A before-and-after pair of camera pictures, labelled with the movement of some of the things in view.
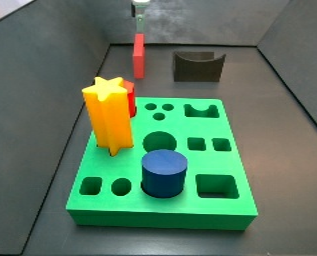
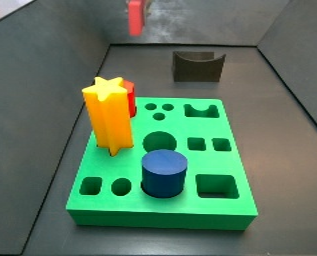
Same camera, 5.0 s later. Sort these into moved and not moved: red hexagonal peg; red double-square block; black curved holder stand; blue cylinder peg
Moved: red double-square block
Not moved: red hexagonal peg; black curved holder stand; blue cylinder peg
